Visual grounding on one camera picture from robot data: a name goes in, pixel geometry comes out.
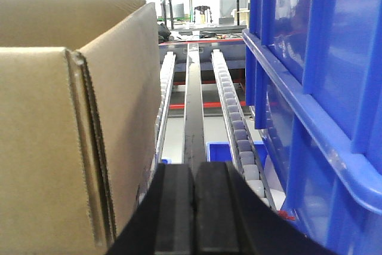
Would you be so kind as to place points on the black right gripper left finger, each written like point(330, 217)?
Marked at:
point(163, 222)

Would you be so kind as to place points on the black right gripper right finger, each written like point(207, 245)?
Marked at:
point(232, 219)

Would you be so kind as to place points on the brown EcoFlow cardboard box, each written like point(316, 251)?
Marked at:
point(80, 94)

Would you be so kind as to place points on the right white roller track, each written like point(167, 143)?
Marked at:
point(245, 157)

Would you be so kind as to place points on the white roller track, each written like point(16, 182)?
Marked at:
point(166, 78)
point(245, 157)

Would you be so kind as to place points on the small blue bin below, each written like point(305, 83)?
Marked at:
point(220, 151)

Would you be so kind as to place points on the left white roller track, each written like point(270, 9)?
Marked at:
point(166, 78)

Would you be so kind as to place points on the large blue plastic crate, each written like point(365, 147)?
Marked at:
point(313, 77)

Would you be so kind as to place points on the dark metal centre rail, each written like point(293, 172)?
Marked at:
point(194, 143)

